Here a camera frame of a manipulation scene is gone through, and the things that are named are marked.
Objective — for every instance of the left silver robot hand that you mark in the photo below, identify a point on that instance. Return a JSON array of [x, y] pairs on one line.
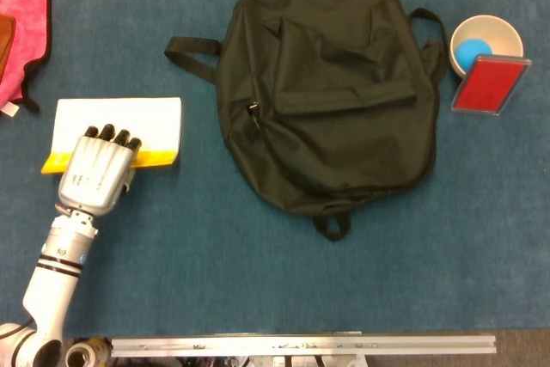
[[96, 173]]

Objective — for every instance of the white yellow Lexicon book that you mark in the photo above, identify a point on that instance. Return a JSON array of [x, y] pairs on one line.
[[142, 122]]

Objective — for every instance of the black backpack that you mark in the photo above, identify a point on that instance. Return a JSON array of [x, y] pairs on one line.
[[335, 135]]

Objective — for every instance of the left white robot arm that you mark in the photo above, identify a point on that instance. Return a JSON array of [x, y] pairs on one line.
[[51, 281]]

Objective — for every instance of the brown object on cloth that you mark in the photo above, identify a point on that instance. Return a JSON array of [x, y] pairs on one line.
[[6, 44]]

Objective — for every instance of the pink towel black trim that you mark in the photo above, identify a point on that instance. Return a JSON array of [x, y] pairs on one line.
[[28, 10]]

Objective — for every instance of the tape roll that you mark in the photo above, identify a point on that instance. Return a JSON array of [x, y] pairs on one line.
[[83, 356]]

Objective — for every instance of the blue felt table cover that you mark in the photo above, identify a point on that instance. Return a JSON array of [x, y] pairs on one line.
[[275, 281]]

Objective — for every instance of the blue ball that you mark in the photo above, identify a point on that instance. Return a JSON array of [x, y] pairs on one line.
[[468, 54]]

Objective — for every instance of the red pad clear case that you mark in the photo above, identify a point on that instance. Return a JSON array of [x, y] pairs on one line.
[[490, 85]]

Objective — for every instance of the beige bowl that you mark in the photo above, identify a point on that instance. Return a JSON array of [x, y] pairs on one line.
[[498, 36]]

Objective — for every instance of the aluminium profile rail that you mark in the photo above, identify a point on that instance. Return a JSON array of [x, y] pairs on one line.
[[301, 346]]

